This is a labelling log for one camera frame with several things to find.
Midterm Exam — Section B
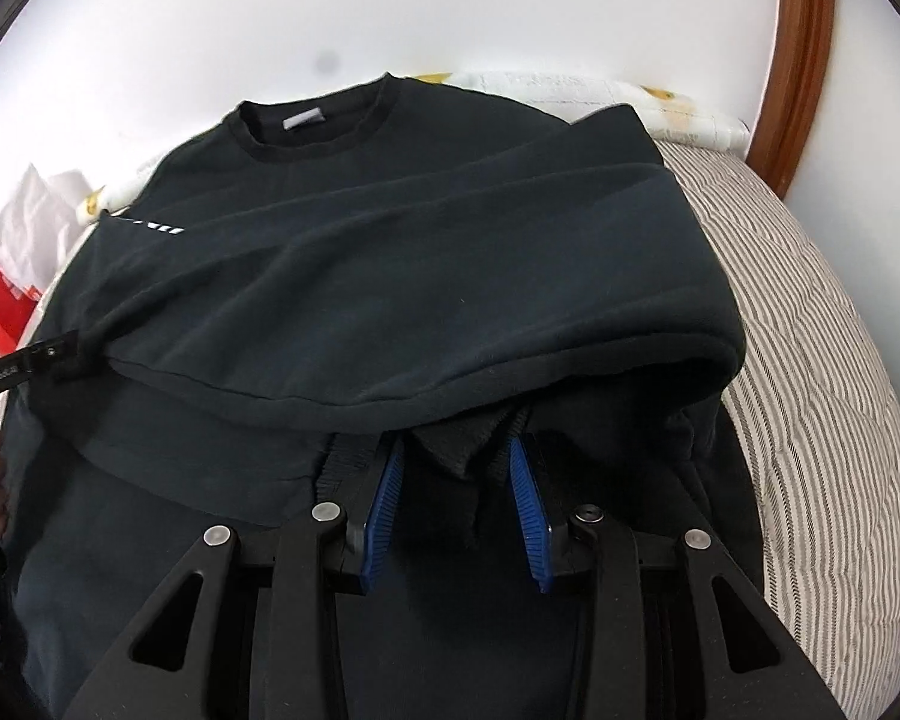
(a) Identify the striped grey white quilt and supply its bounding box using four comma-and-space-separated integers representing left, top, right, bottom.
660, 143, 900, 718

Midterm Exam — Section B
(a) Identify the black long-sleeve sweatshirt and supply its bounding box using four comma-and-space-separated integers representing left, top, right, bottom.
0, 71, 767, 720

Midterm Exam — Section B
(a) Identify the floral plastic rolled mat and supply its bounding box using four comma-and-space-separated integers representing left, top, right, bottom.
76, 71, 746, 236

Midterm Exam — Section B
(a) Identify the brown wooden door frame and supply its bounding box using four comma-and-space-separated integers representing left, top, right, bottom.
746, 0, 836, 200

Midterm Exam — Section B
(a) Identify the white Miniso plastic bag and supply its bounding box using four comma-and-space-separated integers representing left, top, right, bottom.
0, 166, 92, 299

